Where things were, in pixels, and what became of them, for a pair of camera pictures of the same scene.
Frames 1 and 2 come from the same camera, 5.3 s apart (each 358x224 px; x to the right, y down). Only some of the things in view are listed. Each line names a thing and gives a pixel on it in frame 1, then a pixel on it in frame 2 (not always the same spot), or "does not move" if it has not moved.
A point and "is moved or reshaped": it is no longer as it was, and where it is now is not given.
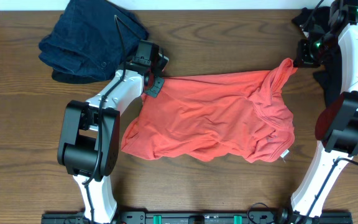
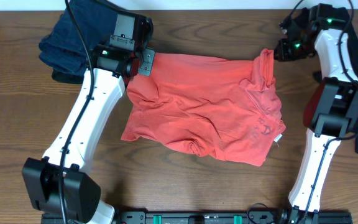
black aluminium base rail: x=193 y=218 does not move
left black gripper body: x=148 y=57 -> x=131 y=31
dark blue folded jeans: x=91 y=40 does not move
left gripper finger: x=154 y=91 -> x=146 y=61
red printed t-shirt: x=214 y=115 is moved or reshaped
